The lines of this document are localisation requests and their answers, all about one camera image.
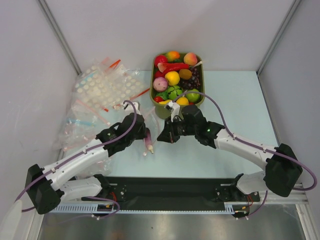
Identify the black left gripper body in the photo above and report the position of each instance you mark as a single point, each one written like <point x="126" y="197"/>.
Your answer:
<point x="140" y="135"/>

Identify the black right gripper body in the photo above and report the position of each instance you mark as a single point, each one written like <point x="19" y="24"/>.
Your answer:
<point x="169" y="132"/>

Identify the purple toy eggplant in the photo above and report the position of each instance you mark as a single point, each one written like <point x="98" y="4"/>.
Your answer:
<point x="148" y="141"/>

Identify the clear zip top bag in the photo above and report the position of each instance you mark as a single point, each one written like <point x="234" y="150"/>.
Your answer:
<point x="152" y="122"/>

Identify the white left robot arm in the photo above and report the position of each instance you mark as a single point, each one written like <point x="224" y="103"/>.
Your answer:
<point x="48" y="186"/>

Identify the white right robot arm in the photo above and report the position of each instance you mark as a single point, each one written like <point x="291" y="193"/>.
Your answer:
<point x="278" y="173"/>

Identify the pile of clear zip bags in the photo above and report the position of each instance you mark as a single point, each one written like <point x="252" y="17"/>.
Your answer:
<point x="82" y="123"/>

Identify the dotted clear zip bag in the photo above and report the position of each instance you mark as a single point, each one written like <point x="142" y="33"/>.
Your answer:
<point x="105" y="85"/>

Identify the yellow toy lemon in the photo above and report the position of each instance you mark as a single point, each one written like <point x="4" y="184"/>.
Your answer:
<point x="182" y="101"/>

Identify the green toy apple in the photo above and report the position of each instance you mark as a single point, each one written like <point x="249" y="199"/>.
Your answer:
<point x="192" y="95"/>

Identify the yellow toy banana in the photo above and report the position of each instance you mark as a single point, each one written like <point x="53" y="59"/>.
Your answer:
<point x="165" y="102"/>

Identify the red toy tomato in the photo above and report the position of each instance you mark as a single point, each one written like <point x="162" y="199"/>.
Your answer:
<point x="158" y="99"/>

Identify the green toy watermelon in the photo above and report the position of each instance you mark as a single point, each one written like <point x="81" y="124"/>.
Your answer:
<point x="174" y="91"/>

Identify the dark purple toy grapes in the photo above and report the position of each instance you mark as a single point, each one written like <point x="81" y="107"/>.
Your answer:
<point x="193" y="82"/>

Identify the olive green plastic bin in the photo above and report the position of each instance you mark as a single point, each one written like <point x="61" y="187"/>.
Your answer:
<point x="160" y="110"/>

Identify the yellow toy apple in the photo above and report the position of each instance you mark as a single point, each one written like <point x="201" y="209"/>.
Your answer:
<point x="172" y="77"/>

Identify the brown toy kiwi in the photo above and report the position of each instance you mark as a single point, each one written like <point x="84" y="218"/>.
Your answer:
<point x="185" y="74"/>

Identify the pink toy onion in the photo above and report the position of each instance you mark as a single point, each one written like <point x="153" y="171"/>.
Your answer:
<point x="160" y="84"/>

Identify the red toy chili pepper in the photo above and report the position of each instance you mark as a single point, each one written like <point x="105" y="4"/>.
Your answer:
<point x="175" y="67"/>

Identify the toy watermelon slice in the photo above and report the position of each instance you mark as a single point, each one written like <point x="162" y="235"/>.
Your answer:
<point x="162" y="66"/>

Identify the peach toy fruit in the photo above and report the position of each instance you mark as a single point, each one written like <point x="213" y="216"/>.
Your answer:
<point x="190" y="59"/>

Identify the orange green toy mango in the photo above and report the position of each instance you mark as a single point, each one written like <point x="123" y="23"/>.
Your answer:
<point x="172" y="56"/>

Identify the red toy apple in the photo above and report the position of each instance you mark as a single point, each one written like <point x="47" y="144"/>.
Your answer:
<point x="159" y="59"/>

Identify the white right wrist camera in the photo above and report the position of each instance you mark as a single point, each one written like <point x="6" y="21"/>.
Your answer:
<point x="174" y="109"/>

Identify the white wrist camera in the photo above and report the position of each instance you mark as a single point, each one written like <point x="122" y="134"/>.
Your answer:
<point x="131" y="107"/>
<point x="174" y="109"/>

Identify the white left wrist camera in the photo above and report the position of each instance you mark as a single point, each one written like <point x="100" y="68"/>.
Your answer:
<point x="131" y="107"/>

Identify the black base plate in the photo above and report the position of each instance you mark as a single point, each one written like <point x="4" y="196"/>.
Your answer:
<point x="180" y="193"/>

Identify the white slotted cable duct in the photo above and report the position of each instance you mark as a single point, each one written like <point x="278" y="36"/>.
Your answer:
<point x="105" y="208"/>

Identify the aluminium frame rail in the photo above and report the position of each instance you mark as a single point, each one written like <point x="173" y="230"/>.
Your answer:
<point x="296" y="197"/>

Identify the right aluminium corner post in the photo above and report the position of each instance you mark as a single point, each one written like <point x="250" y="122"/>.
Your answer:
<point x="279" y="35"/>

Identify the aluminium corner post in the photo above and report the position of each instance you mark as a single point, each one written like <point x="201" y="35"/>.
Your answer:
<point x="53" y="24"/>
<point x="279" y="35"/>

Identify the left aluminium corner post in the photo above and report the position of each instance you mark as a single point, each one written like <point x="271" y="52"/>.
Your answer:
<point x="53" y="24"/>

